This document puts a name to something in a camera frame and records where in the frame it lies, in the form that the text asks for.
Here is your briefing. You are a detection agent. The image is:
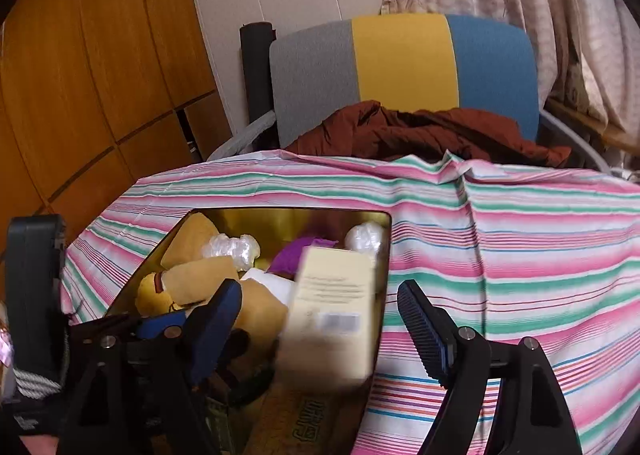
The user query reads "beige cardboard box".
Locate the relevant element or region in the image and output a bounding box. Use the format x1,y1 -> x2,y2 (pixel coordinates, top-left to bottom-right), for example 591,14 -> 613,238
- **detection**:
276,245 -> 386,388

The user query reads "wooden wardrobe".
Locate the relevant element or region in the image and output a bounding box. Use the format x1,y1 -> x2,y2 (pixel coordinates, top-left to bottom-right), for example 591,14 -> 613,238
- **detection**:
0,0 -> 233,256

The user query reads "tan sponge piece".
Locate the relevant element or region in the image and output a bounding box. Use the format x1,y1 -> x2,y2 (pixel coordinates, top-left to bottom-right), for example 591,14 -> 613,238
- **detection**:
232,280 -> 289,361

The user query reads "white tissue pack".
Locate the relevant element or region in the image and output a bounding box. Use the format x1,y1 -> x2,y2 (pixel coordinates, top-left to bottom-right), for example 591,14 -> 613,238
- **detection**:
240,267 -> 297,308

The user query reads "gold metal tin box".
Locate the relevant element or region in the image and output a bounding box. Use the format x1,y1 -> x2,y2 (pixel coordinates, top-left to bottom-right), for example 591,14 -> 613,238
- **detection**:
102,207 -> 393,455

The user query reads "striped tablecloth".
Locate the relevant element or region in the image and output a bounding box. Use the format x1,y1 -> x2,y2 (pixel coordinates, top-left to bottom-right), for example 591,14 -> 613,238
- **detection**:
60,150 -> 640,455

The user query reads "wooden desk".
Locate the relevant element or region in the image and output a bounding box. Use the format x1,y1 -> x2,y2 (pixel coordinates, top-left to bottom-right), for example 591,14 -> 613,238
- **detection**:
545,97 -> 640,156

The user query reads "yellow plush toy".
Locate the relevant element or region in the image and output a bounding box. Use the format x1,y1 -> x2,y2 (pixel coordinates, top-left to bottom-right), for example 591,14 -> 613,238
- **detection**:
135,255 -> 242,320

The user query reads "cracker packet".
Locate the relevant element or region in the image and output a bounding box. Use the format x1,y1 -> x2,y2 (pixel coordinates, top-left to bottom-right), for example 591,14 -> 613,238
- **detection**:
250,382 -> 363,455

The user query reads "purple item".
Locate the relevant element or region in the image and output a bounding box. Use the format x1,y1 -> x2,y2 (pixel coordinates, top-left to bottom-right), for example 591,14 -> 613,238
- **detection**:
270,235 -> 341,281

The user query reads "maroon cloth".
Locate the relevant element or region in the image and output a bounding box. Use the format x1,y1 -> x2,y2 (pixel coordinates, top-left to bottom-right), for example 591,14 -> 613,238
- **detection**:
285,100 -> 573,168

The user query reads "black rolled mat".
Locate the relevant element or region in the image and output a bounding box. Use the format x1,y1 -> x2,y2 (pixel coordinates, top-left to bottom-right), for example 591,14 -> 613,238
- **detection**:
239,22 -> 278,128

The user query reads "yellow sponge cake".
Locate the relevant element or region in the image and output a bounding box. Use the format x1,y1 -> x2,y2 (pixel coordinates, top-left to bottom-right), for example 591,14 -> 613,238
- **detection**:
160,212 -> 221,268

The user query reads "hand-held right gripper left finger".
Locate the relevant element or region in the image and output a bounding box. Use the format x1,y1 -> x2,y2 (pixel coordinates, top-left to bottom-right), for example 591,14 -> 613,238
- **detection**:
55,279 -> 245,455

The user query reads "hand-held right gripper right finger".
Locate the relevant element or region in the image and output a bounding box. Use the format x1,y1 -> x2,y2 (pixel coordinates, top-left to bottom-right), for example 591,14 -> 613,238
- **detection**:
396,279 -> 585,455

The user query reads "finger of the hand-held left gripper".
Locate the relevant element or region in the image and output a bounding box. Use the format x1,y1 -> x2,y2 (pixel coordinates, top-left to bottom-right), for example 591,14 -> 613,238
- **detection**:
69,310 -> 188,341

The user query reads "grey yellow blue chair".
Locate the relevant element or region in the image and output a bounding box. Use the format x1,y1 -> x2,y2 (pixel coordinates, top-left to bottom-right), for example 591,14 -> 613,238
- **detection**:
207,12 -> 613,173

